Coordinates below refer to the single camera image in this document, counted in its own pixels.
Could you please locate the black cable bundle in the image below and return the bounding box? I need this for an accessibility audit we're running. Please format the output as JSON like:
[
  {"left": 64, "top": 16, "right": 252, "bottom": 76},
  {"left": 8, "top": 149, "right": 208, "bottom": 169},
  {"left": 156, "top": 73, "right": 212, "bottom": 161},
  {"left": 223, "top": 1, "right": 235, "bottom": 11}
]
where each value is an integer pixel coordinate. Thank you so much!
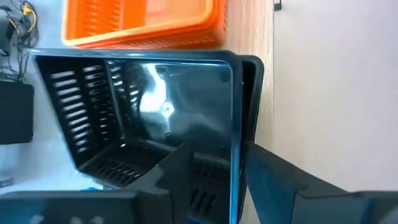
[{"left": 0, "top": 0, "right": 40, "bottom": 79}]

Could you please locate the yellow cable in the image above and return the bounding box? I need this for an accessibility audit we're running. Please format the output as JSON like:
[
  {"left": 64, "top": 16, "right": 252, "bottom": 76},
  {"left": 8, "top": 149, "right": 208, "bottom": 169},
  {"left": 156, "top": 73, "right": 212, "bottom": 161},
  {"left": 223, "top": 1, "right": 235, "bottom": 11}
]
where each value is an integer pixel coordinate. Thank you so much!
[{"left": 21, "top": 1, "right": 39, "bottom": 34}]

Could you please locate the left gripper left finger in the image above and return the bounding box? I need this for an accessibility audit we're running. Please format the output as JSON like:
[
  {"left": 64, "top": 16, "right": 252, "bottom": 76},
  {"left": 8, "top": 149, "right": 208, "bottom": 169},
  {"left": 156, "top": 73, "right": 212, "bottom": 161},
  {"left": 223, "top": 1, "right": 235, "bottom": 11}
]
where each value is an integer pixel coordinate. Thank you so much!
[{"left": 122, "top": 141, "right": 194, "bottom": 224}]

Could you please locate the black plastic slotted basket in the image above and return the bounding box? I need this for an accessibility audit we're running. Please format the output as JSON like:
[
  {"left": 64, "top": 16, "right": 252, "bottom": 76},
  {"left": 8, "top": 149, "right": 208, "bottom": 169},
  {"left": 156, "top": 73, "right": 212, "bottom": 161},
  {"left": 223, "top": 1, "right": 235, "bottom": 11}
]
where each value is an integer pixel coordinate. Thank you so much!
[
  {"left": 29, "top": 48, "right": 244, "bottom": 224},
  {"left": 238, "top": 55, "right": 266, "bottom": 151}
]

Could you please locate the black rectangular box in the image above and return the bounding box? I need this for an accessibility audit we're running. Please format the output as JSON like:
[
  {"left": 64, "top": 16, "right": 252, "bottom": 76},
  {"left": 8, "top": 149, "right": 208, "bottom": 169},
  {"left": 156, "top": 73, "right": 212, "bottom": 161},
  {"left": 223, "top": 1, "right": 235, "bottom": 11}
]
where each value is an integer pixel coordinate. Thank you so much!
[{"left": 0, "top": 78, "right": 35, "bottom": 146}]

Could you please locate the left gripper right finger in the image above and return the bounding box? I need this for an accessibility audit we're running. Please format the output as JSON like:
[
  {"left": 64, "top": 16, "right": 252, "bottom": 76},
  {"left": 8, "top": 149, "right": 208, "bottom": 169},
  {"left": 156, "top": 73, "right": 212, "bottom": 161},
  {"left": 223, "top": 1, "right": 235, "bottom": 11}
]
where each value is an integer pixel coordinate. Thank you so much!
[{"left": 244, "top": 141, "right": 373, "bottom": 224}]

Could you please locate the orange plastic slotted basket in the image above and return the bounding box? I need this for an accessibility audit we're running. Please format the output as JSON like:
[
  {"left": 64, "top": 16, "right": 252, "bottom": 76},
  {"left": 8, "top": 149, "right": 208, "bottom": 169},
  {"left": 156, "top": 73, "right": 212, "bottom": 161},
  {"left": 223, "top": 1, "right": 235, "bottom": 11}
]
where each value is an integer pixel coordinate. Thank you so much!
[
  {"left": 61, "top": 0, "right": 219, "bottom": 48},
  {"left": 73, "top": 0, "right": 229, "bottom": 51}
]

